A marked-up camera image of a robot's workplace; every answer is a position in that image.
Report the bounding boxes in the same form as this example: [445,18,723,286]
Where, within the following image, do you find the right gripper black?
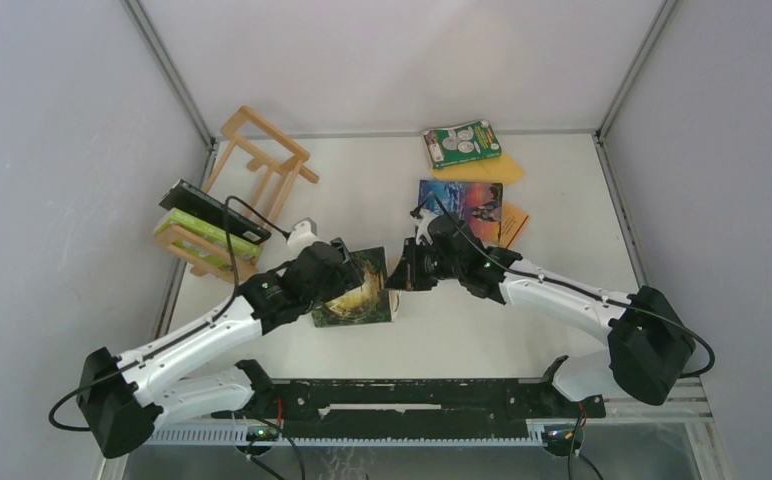
[385,236,465,290]

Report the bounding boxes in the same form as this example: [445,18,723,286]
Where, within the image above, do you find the Alice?
[311,246,399,328]

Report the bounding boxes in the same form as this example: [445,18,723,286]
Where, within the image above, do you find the blue Jane Eyre book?
[418,180,503,243]

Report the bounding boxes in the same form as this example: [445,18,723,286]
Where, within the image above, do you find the wooden book rack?
[152,106,319,283]

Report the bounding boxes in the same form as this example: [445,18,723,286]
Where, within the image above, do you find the light green paperback book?
[153,208,262,260]

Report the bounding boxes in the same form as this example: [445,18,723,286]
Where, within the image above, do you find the thin dark book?
[158,180,271,245]

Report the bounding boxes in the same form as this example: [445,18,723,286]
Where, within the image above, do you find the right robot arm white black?
[386,210,696,416]

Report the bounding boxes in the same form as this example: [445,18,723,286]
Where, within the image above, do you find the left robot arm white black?
[77,238,362,459]

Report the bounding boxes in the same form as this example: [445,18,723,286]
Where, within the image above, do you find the orange booklet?
[498,202,530,248]

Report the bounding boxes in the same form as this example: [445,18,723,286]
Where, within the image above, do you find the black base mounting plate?
[245,378,606,439]

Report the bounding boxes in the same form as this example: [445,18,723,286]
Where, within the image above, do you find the green Macmillan book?
[422,120,503,170]

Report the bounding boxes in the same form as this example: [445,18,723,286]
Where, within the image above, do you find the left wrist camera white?
[286,217,319,257]

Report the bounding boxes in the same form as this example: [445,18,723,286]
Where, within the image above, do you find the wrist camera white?
[286,217,319,257]
[410,207,438,244]

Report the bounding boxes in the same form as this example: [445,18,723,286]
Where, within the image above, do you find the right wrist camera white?
[410,207,438,244]

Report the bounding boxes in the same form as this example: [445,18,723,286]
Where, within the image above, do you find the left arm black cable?
[48,195,295,433]

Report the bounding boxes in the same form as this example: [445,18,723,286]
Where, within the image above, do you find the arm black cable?
[425,192,717,380]
[48,195,295,433]

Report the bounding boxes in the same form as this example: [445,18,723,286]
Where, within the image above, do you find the white cable duct strip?
[145,423,547,447]

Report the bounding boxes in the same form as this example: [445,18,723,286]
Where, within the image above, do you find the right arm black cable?
[425,192,717,380]

